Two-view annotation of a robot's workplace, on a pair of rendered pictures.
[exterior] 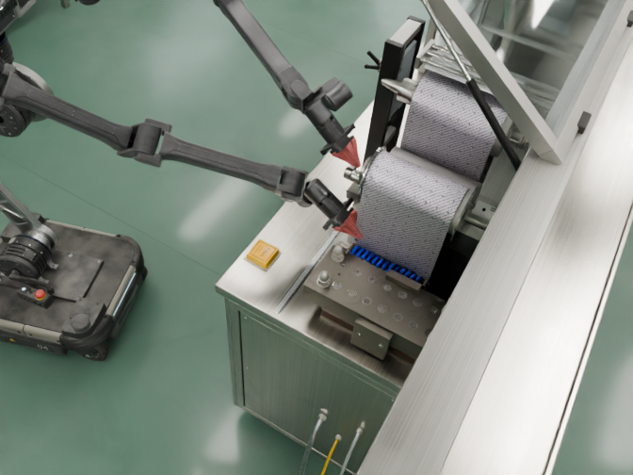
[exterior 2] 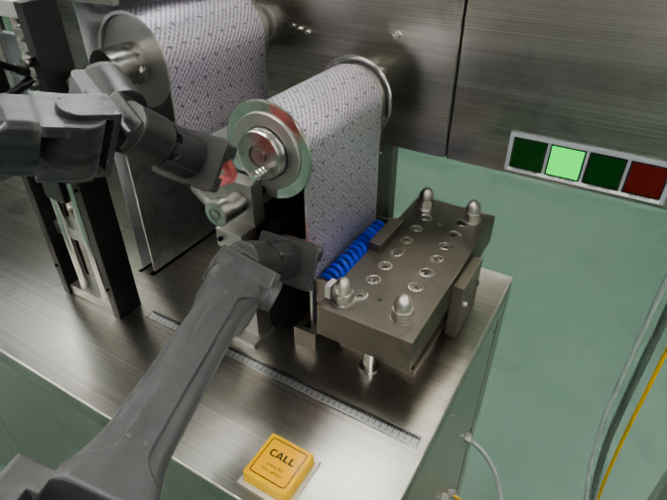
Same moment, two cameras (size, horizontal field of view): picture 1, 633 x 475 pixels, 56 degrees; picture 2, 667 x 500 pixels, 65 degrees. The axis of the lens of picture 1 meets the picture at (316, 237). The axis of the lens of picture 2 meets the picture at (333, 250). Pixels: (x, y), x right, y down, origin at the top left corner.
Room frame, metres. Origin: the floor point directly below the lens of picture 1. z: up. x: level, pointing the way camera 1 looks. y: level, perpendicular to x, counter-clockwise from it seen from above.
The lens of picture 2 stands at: (0.95, 0.56, 1.57)
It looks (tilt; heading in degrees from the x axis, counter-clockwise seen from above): 35 degrees down; 275
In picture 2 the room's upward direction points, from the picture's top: straight up
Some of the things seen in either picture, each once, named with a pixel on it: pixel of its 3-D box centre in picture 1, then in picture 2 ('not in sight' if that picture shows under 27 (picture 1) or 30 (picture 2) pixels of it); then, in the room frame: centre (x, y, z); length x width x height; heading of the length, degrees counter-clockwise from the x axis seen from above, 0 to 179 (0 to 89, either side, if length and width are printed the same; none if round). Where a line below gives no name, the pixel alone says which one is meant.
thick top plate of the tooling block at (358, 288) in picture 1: (382, 303); (415, 269); (0.88, -0.20, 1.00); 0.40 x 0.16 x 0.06; 65
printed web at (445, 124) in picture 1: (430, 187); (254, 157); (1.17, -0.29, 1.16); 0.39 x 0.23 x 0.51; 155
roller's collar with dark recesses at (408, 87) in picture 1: (411, 92); (120, 67); (1.34, -0.21, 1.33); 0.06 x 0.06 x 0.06; 65
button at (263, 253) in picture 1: (263, 253); (279, 467); (1.06, 0.15, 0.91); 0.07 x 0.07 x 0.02; 65
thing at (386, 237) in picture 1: (395, 242); (344, 211); (1.00, -0.21, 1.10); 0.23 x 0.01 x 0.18; 65
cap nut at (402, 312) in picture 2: (324, 277); (402, 307); (0.90, -0.03, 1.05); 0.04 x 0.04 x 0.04
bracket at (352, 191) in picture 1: (356, 208); (244, 267); (1.16, -0.10, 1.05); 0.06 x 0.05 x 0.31; 65
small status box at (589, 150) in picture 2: not in sight; (584, 166); (0.62, -0.25, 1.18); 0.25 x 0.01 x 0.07; 155
